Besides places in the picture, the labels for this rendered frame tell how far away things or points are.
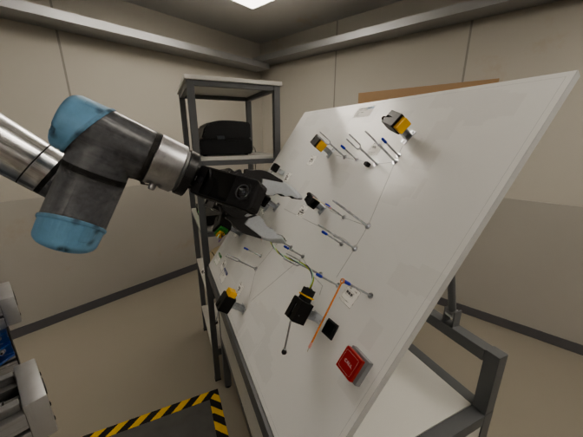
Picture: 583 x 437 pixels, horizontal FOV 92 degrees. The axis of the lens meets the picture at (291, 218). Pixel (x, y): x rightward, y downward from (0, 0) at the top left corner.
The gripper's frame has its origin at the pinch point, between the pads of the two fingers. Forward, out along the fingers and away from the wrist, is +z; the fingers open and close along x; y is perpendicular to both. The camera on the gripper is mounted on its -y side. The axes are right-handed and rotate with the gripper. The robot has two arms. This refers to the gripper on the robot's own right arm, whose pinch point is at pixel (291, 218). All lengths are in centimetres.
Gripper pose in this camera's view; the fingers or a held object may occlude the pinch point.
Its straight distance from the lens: 51.1
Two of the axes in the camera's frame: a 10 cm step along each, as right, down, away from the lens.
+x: -3.5, 9.3, -1.0
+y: -5.2, -1.0, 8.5
